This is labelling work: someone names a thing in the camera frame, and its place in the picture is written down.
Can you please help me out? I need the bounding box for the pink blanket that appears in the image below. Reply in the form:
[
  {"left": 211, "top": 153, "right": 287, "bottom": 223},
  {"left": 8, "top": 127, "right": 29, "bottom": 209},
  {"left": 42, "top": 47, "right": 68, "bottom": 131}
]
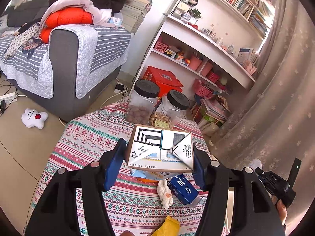
[{"left": 41, "top": 0, "right": 113, "bottom": 28}]

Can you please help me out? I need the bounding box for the pink perforated basket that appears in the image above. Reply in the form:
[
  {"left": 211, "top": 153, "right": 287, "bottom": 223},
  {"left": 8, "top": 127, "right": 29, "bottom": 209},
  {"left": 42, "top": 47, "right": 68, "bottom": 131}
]
[{"left": 154, "top": 41, "right": 169, "bottom": 53}]

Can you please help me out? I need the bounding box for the blue and white carton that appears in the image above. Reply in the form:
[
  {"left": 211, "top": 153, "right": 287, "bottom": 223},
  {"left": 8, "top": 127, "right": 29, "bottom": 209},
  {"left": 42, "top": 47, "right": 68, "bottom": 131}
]
[{"left": 167, "top": 174, "right": 200, "bottom": 205}]

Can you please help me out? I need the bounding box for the beige tote bag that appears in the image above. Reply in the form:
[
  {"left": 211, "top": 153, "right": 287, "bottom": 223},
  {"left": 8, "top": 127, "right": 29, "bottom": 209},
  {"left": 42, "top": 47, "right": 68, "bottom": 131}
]
[{"left": 198, "top": 120, "right": 220, "bottom": 136}]

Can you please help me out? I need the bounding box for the red gift box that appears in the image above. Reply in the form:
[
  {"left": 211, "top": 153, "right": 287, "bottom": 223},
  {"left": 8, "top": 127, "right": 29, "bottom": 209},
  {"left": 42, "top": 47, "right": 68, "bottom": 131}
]
[{"left": 142, "top": 65, "right": 184, "bottom": 99}]

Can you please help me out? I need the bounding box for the white plush toy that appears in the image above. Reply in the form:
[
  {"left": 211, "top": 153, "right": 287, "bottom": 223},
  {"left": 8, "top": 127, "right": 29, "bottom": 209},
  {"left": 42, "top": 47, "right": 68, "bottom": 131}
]
[{"left": 21, "top": 108, "right": 49, "bottom": 130}]

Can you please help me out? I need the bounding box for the black-lidded jar of pistachios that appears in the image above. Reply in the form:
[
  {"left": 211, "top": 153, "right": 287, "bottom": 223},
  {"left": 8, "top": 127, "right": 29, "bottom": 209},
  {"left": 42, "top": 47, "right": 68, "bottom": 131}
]
[{"left": 149, "top": 90, "right": 191, "bottom": 130}]

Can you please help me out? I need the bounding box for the dark blanket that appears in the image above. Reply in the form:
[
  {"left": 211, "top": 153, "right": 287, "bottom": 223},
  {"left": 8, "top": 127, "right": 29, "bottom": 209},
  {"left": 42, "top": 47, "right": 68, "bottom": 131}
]
[{"left": 49, "top": 0, "right": 129, "bottom": 14}]

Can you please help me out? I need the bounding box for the person's right hand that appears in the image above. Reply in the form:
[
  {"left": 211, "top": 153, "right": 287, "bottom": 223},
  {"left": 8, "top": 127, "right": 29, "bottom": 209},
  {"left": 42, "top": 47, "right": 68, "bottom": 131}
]
[{"left": 271, "top": 196, "right": 288, "bottom": 225}]

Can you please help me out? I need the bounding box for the patterned tablecloth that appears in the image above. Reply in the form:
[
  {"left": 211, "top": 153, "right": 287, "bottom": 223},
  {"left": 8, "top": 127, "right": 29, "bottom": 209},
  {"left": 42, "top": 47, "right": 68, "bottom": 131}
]
[{"left": 27, "top": 96, "right": 229, "bottom": 236}]

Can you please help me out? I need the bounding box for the stack of books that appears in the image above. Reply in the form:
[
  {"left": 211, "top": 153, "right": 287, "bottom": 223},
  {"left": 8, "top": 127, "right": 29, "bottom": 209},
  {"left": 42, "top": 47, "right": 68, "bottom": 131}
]
[{"left": 120, "top": 0, "right": 152, "bottom": 34}]

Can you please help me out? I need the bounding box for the floral cloth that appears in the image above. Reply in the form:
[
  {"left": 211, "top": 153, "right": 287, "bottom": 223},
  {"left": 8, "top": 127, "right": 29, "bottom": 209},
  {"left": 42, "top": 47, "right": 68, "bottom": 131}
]
[{"left": 4, "top": 23, "right": 43, "bottom": 60}]

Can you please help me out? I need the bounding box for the small pink mesh basket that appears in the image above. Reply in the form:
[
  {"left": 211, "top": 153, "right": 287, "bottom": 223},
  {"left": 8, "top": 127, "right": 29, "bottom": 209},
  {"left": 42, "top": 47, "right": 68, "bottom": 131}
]
[{"left": 206, "top": 72, "right": 220, "bottom": 84}]

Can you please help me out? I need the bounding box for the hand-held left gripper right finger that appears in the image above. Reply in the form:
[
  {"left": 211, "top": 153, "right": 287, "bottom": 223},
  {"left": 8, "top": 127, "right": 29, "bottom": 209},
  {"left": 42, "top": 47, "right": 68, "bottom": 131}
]
[{"left": 191, "top": 144, "right": 286, "bottom": 236}]

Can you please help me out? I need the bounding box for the white bookshelf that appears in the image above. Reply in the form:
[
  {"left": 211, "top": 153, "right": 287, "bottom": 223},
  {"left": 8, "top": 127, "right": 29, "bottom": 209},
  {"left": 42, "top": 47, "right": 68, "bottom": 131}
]
[{"left": 134, "top": 0, "right": 276, "bottom": 118}]

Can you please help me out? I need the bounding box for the striped quilted sofa cover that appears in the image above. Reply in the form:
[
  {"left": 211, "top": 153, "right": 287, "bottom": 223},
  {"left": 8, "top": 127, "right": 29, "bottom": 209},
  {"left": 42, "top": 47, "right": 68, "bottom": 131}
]
[
  {"left": 38, "top": 25, "right": 132, "bottom": 99},
  {"left": 0, "top": 32, "right": 55, "bottom": 99}
]

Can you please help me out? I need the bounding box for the white crumpled tissue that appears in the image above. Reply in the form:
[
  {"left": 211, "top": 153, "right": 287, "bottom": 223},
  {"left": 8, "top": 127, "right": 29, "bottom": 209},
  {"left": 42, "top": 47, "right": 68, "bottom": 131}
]
[{"left": 157, "top": 179, "right": 174, "bottom": 210}]

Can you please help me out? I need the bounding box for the large pink mesh basket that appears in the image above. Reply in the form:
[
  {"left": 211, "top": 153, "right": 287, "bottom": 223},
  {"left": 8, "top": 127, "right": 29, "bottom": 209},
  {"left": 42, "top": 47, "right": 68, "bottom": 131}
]
[{"left": 193, "top": 79, "right": 213, "bottom": 98}]

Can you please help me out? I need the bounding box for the pile of papers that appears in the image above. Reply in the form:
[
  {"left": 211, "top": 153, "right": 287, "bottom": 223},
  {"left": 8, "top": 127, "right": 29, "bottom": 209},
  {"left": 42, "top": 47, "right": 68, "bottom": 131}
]
[{"left": 197, "top": 95, "right": 232, "bottom": 128}]

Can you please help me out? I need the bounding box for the orange cushion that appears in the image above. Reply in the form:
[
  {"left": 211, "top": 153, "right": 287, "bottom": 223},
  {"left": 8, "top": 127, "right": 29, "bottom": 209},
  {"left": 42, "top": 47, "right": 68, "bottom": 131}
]
[
  {"left": 39, "top": 28, "right": 54, "bottom": 44},
  {"left": 45, "top": 8, "right": 94, "bottom": 28}
]

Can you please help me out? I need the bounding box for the grey sofa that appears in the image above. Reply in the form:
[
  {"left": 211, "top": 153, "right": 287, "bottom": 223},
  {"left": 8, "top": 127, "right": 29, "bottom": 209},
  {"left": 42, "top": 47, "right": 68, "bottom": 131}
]
[{"left": 0, "top": 0, "right": 132, "bottom": 123}]

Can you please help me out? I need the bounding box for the power strip with cables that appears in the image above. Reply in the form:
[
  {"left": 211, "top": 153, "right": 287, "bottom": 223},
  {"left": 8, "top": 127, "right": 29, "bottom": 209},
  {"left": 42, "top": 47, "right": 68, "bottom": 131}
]
[{"left": 0, "top": 79, "right": 18, "bottom": 115}]

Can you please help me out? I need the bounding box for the light blue milk carton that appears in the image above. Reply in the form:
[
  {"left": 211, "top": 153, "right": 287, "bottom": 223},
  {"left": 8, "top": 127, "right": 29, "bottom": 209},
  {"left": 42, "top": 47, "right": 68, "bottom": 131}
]
[{"left": 124, "top": 124, "right": 197, "bottom": 182}]

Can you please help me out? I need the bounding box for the pink plastic bin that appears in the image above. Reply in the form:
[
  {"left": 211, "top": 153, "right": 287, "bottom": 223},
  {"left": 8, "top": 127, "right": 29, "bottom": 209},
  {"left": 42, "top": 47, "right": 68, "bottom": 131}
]
[
  {"left": 199, "top": 61, "right": 213, "bottom": 77},
  {"left": 188, "top": 56, "right": 204, "bottom": 71}
]

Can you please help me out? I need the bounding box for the yellow packet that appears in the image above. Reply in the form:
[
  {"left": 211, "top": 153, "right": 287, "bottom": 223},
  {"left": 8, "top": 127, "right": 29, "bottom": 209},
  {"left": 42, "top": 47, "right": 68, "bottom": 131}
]
[{"left": 151, "top": 215, "right": 181, "bottom": 236}]

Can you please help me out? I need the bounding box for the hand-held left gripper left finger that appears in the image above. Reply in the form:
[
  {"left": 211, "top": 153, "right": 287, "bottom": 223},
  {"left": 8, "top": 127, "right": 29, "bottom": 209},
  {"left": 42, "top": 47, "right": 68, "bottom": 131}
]
[{"left": 25, "top": 138, "right": 127, "bottom": 236}]

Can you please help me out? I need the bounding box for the black-lidded jar of brown nuts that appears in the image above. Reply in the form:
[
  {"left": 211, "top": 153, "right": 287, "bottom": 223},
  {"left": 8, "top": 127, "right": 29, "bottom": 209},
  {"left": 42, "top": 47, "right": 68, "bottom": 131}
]
[{"left": 126, "top": 79, "right": 160, "bottom": 126}]

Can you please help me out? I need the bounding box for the white power strip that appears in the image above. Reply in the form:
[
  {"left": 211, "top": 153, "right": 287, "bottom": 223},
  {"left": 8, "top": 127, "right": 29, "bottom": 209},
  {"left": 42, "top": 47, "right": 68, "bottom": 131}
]
[{"left": 0, "top": 92, "right": 17, "bottom": 105}]

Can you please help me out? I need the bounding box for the beige floral curtain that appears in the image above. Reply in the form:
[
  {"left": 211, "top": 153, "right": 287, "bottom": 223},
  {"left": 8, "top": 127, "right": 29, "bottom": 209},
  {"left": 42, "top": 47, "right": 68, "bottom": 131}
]
[{"left": 209, "top": 0, "right": 315, "bottom": 227}]

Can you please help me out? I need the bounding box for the pink mitten ornament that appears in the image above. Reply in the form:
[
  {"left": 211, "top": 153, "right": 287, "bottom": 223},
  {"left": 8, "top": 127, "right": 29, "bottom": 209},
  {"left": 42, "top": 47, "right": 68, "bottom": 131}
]
[{"left": 242, "top": 60, "right": 258, "bottom": 76}]

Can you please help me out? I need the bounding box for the white and blue box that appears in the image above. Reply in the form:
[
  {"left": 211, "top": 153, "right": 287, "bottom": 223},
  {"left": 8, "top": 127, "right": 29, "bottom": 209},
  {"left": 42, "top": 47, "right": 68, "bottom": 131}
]
[{"left": 237, "top": 48, "right": 254, "bottom": 65}]

